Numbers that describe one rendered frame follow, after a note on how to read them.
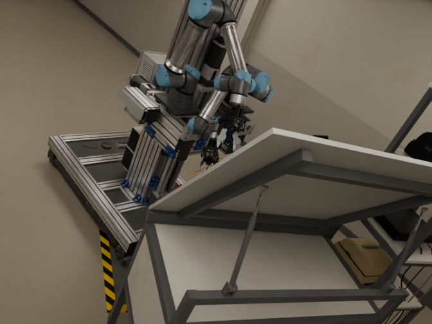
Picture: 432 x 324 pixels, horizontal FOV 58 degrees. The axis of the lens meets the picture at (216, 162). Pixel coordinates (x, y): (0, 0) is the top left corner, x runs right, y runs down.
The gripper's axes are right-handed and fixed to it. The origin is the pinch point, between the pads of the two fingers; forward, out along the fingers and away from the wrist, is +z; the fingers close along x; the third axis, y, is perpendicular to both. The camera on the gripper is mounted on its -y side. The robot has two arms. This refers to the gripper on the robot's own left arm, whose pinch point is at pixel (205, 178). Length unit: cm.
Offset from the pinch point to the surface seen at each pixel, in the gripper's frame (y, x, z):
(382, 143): -163, 104, -157
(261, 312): -20, 37, 51
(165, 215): -7.3, -16.1, 19.6
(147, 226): -6.9, -22.7, 27.4
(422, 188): 16, 93, -2
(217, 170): 48, 20, 22
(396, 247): -53, 98, -6
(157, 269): -0.2, -7.8, 47.6
